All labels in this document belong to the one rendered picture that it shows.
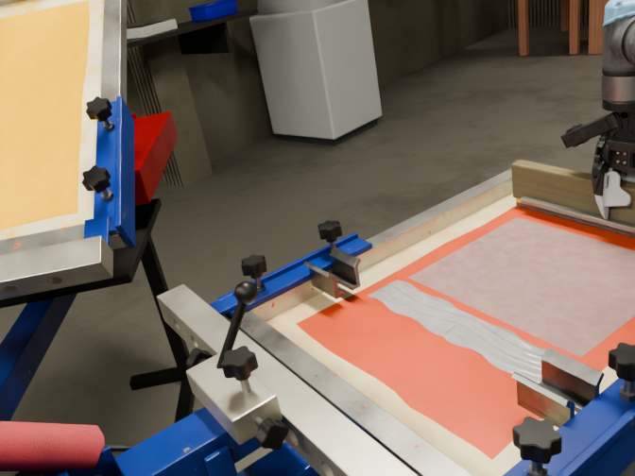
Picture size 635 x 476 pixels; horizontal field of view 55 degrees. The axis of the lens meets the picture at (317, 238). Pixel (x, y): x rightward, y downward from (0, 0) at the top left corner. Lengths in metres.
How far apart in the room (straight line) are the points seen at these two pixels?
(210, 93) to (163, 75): 0.67
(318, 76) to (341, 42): 0.33
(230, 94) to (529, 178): 4.36
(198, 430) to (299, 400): 0.12
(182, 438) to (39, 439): 0.15
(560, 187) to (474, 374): 0.49
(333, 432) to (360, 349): 0.27
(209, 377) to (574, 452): 0.41
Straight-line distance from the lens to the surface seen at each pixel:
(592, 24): 7.18
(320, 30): 4.88
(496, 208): 1.33
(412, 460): 0.71
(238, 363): 0.67
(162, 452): 0.73
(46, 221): 1.17
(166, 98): 4.77
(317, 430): 0.69
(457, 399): 0.83
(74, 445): 0.74
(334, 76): 4.98
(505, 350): 0.90
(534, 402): 0.77
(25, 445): 0.73
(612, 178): 1.15
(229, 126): 5.44
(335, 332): 0.98
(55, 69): 1.44
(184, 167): 4.88
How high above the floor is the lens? 1.51
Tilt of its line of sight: 25 degrees down
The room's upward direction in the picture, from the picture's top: 11 degrees counter-clockwise
